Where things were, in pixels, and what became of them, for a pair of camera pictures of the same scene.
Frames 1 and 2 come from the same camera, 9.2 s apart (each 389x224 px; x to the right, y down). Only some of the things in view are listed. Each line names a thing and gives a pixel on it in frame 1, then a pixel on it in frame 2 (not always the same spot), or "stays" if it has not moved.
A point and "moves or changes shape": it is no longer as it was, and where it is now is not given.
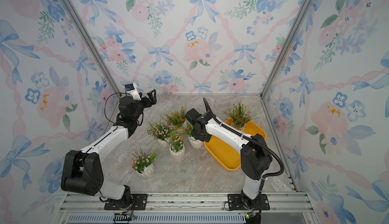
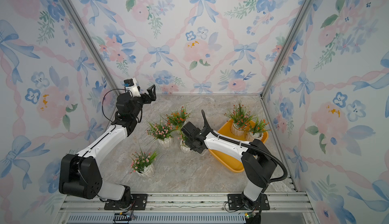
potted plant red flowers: [239, 116] stays
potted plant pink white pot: [177, 148] moves or changes shape
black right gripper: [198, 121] -> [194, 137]
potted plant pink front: [142, 162] stays
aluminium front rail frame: [285, 208] stays
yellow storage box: [226, 153] stays
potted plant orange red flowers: [194, 142] moves or changes shape
